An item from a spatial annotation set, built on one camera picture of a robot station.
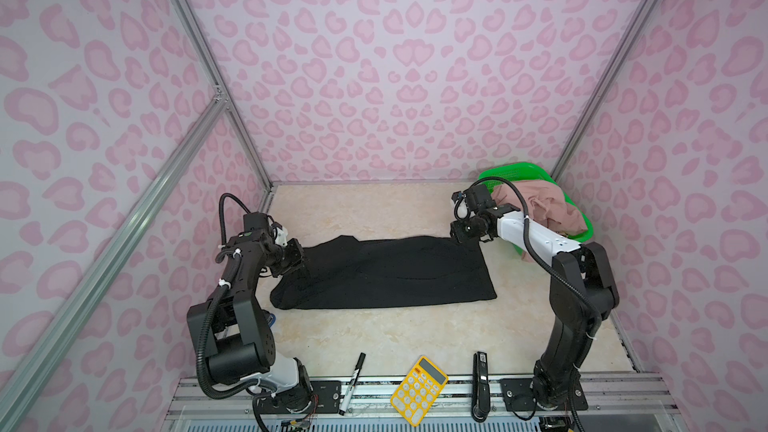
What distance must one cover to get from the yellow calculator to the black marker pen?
10 centimetres

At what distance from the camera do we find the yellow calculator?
719mm

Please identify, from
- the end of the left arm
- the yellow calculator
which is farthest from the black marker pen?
the end of the left arm

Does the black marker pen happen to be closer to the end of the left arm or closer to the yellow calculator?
the yellow calculator

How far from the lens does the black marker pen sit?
0.73 m
